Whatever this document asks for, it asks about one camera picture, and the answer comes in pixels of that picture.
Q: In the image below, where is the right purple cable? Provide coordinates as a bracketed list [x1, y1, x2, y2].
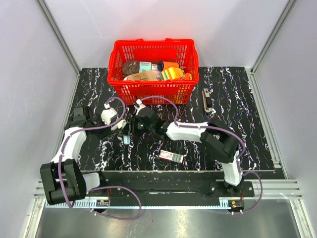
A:
[138, 95, 263, 215]

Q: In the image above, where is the teal small box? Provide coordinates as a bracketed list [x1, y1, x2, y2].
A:
[139, 61, 152, 73]

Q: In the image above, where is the yellow green striped box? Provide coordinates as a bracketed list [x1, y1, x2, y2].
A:
[160, 67, 185, 81]

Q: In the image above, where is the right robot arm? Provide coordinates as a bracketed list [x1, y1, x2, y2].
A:
[121, 107, 245, 196]

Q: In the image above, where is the light blue stapler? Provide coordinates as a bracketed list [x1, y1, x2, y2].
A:
[123, 135, 130, 145]

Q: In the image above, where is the brown round cookie pack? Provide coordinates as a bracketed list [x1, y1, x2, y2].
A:
[121, 60, 140, 76]

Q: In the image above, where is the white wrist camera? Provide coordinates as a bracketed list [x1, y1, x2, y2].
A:
[101, 104, 127, 132]
[134, 99, 146, 115]

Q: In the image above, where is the orange cylinder can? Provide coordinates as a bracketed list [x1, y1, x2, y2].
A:
[157, 61, 180, 72]

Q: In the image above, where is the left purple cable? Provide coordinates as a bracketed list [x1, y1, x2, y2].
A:
[56, 96, 143, 221]

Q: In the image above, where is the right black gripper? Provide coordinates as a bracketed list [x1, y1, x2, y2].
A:
[119, 115, 155, 138]

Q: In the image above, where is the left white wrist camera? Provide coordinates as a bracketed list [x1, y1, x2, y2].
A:
[101, 104, 127, 132]

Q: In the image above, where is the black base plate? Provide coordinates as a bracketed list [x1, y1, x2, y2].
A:
[88, 172, 255, 209]

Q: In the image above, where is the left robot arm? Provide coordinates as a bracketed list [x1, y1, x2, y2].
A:
[40, 104, 117, 206]

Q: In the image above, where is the red plastic shopping basket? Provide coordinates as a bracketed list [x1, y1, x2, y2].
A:
[107, 38, 200, 105]

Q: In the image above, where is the purple cable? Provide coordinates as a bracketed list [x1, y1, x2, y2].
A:
[138, 95, 263, 215]
[56, 96, 143, 221]

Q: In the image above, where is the red white staple box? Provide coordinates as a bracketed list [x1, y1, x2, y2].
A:
[158, 150, 184, 163]

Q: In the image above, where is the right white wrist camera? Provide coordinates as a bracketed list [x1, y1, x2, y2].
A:
[134, 99, 146, 115]

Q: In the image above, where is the brown cardboard box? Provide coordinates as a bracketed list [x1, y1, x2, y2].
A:
[123, 70, 161, 82]

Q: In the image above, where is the beige stapler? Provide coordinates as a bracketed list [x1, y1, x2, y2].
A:
[202, 88, 215, 114]

